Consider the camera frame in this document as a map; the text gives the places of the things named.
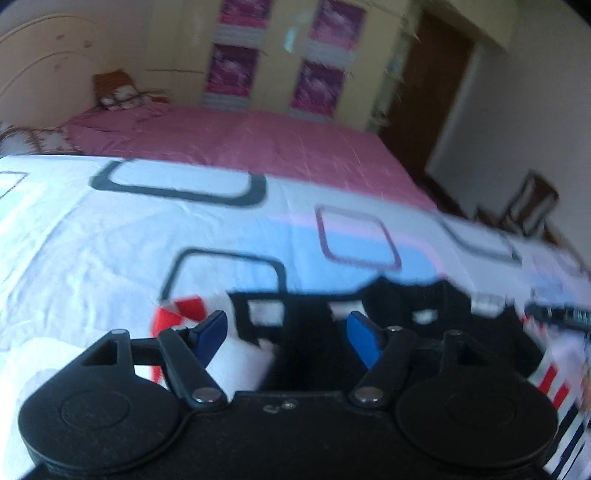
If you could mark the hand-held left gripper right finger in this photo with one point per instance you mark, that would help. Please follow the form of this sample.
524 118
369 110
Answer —
364 342

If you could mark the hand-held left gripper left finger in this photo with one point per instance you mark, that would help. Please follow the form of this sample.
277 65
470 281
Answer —
210 333

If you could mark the striped cartoon print sweater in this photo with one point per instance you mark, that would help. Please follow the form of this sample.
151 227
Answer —
415 300

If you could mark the dark wooden chair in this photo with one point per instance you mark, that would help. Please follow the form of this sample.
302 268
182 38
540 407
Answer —
531 203

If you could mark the white printed bed sheet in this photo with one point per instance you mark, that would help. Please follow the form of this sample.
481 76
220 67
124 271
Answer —
115 249

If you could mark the pink bed sheet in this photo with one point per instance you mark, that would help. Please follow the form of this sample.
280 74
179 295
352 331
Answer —
258 138

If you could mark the brown wooden door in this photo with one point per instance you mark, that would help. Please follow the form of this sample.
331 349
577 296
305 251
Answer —
429 92

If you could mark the orange brown pillow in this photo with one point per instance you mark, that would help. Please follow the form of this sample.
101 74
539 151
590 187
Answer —
120 90

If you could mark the white patterned pillow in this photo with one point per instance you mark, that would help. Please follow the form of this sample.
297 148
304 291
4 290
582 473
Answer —
37 138

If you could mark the cream wardrobe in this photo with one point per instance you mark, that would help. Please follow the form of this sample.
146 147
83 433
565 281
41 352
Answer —
184 41

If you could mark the cream rounded headboard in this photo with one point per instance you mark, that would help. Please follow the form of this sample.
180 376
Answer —
51 69

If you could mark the pink wall poster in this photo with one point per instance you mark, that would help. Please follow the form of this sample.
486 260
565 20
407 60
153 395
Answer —
244 11
318 87
231 69
337 23

